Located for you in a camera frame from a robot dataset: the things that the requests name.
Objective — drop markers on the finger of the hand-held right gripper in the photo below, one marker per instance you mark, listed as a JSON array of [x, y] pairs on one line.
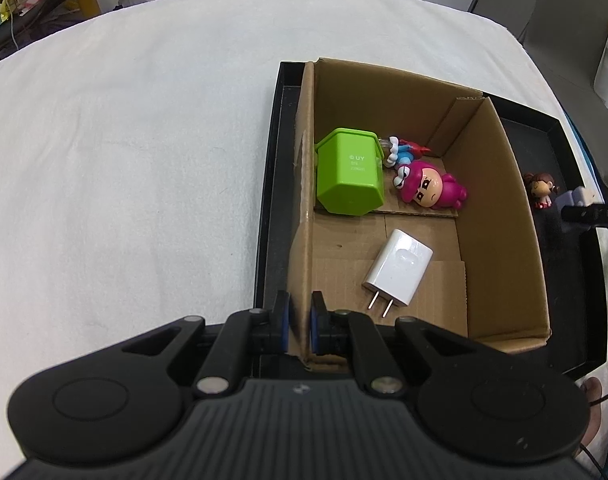
[[593, 214]]

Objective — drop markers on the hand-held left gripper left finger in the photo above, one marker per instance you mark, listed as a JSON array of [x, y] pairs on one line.
[[283, 320]]

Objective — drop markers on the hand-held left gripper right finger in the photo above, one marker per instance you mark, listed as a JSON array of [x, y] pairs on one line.
[[315, 325]]

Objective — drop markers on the pale lavender cube toy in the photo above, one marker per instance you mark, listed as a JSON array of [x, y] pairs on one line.
[[571, 197]]

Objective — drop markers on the white plug charger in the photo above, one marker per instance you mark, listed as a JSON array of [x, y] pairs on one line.
[[398, 265]]

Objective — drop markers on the brown cardboard box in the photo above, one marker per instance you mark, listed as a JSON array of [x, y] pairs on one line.
[[483, 210]]

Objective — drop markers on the black tray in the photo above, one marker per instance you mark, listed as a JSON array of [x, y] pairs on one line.
[[279, 185]]

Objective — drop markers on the green plastic container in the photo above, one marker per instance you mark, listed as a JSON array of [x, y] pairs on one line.
[[349, 175]]

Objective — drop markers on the pink hooded figurine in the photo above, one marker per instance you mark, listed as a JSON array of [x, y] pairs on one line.
[[428, 187]]

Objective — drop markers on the blue and red figurine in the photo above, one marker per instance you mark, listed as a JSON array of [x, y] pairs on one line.
[[406, 152]]

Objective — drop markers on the brown-haired doll figurine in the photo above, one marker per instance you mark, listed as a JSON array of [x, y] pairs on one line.
[[541, 185]]

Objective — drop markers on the person's foot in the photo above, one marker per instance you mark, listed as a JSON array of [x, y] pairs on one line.
[[592, 410]]

